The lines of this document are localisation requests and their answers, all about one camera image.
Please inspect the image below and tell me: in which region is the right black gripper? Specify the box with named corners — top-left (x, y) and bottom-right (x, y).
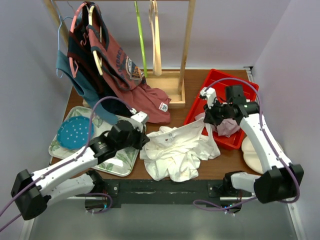
top-left (203, 98), bottom-right (232, 128)

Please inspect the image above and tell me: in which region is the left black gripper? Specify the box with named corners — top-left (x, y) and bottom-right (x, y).
top-left (116, 123), bottom-right (150, 151)

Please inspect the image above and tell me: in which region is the white tank top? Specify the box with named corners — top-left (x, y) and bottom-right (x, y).
top-left (139, 117), bottom-right (221, 182)

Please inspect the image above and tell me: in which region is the green plastic hanger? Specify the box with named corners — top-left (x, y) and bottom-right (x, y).
top-left (134, 1), bottom-right (148, 78)

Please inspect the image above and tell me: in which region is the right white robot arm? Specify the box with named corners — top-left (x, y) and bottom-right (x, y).
top-left (200, 84), bottom-right (304, 204)

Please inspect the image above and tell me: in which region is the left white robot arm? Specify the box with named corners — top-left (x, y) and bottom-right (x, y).
top-left (11, 119), bottom-right (149, 221)

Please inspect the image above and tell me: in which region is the teal tank top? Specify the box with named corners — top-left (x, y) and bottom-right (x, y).
top-left (54, 17), bottom-right (119, 126)

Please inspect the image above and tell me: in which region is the red graphic tank top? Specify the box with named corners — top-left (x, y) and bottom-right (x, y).
top-left (88, 3), bottom-right (171, 124)

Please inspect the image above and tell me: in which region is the pink hanger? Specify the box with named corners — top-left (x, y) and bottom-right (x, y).
top-left (67, 1), bottom-right (95, 78)

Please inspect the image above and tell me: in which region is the navy maroon tank top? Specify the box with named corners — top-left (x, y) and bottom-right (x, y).
top-left (67, 19), bottom-right (116, 99)

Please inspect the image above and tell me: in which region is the wooden hanger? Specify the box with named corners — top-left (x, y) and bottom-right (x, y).
top-left (148, 0), bottom-right (162, 76)

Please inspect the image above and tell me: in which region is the pink crumpled garment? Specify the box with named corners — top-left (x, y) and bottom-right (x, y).
top-left (191, 112), bottom-right (240, 138)

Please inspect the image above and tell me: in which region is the floral serving tray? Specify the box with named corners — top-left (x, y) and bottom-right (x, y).
top-left (48, 106), bottom-right (139, 177)

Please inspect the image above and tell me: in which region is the red plastic bin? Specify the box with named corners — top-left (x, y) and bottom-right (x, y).
top-left (183, 69), bottom-right (259, 150)

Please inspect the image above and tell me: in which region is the blue dotted plate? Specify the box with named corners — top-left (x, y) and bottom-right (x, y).
top-left (56, 115), bottom-right (95, 150)

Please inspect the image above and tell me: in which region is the wooden clothes rack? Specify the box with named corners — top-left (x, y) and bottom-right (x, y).
top-left (43, 0), bottom-right (196, 109)

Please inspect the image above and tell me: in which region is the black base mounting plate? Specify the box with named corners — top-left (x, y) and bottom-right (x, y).
top-left (84, 179), bottom-right (252, 212)

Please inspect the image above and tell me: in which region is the cream divided plate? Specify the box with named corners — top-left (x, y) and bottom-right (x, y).
top-left (240, 136), bottom-right (286, 175)

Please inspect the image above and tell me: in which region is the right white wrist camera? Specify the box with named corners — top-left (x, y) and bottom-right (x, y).
top-left (199, 87), bottom-right (221, 110)

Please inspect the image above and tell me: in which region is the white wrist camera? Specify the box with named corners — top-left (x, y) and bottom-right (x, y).
top-left (199, 87), bottom-right (221, 110)
top-left (129, 108), bottom-right (149, 125)

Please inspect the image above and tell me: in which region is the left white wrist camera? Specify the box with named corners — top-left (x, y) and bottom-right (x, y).
top-left (129, 108), bottom-right (149, 125)

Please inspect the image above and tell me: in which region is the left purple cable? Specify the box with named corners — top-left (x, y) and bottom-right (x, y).
top-left (0, 96), bottom-right (136, 232)

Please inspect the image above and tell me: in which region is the light blue wire hanger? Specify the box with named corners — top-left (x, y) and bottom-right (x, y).
top-left (51, 0), bottom-right (76, 79)

